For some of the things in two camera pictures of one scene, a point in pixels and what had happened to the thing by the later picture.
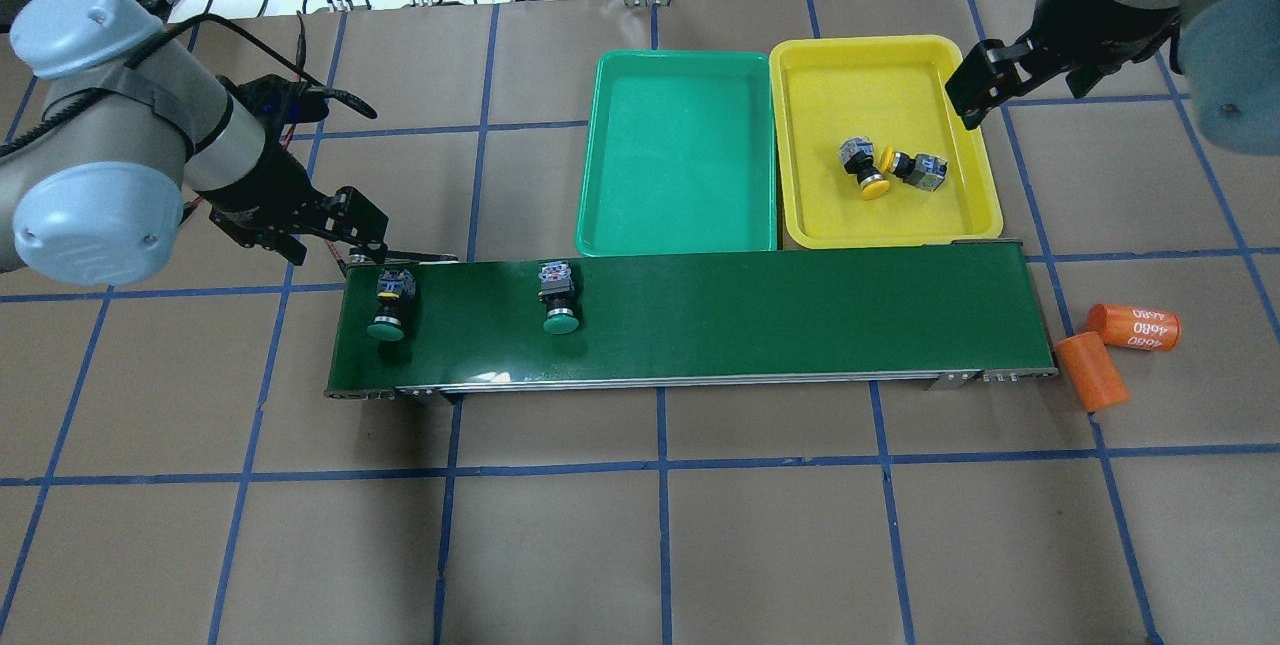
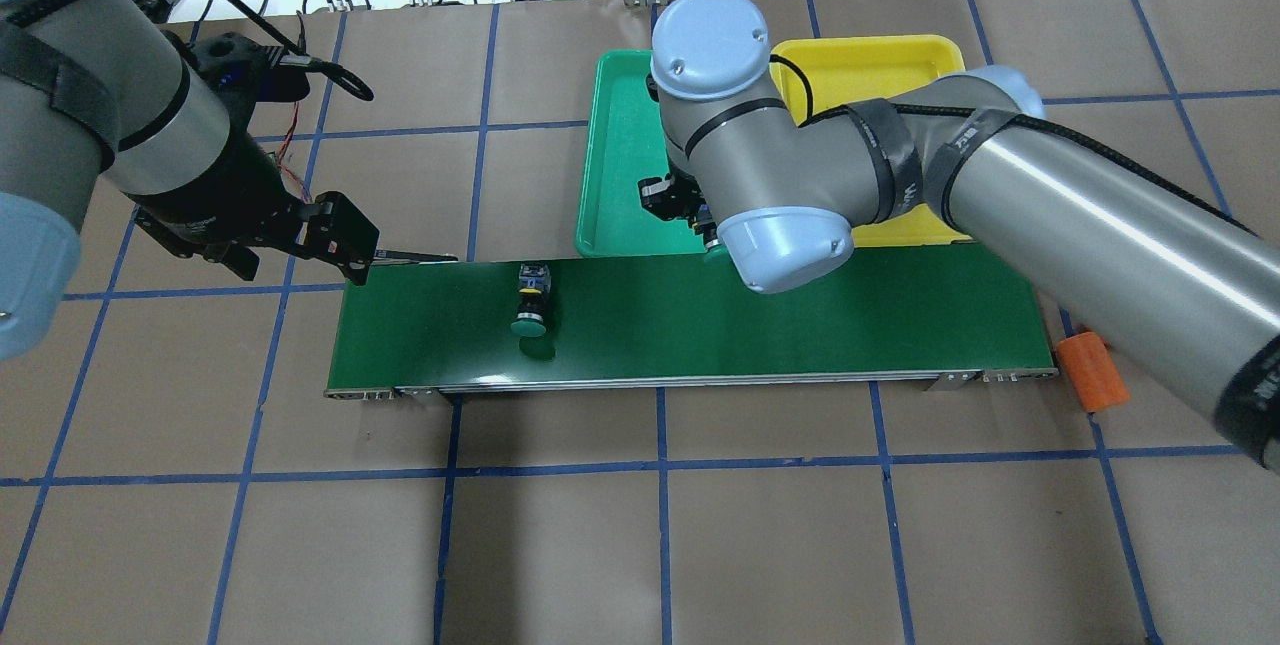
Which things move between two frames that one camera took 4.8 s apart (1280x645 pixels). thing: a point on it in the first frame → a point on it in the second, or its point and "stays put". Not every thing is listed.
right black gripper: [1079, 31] → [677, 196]
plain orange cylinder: [1099, 382] stays put
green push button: [395, 287] → [534, 282]
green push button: [557, 286] → [708, 227]
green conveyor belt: [824, 314] stays put
